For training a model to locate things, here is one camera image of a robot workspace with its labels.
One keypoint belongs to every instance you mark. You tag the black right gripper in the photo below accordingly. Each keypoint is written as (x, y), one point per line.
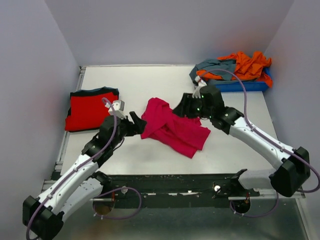
(184, 106)

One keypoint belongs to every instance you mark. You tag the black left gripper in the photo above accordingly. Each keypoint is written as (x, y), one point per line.
(138, 127)

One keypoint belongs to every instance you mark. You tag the crimson pink t-shirt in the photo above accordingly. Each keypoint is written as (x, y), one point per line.
(184, 135)

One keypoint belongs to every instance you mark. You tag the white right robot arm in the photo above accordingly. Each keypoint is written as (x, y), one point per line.
(289, 166)

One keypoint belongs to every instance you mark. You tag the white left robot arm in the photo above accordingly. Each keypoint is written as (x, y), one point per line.
(44, 215)

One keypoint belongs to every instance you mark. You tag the blue plastic bin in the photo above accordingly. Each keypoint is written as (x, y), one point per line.
(257, 85)

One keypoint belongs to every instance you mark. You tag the grey-blue t-shirt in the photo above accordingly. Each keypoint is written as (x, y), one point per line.
(212, 64)

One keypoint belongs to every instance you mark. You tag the folded teal t-shirt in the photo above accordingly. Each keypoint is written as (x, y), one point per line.
(110, 89)

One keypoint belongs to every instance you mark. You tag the folded red t-shirt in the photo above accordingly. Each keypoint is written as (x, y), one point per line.
(83, 122)

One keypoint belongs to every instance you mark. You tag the orange t-shirt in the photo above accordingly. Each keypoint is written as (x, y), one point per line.
(247, 68)

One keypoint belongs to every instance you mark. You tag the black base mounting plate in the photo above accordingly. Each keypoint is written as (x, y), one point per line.
(162, 191)

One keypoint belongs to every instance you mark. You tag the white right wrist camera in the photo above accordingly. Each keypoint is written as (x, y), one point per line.
(198, 87)

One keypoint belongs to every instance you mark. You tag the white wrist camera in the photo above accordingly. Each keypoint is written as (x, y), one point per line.
(117, 109)
(198, 87)

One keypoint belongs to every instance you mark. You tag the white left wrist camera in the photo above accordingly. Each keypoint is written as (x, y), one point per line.
(117, 109)

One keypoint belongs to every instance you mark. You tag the aluminium extrusion rail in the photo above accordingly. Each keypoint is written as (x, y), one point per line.
(265, 194)

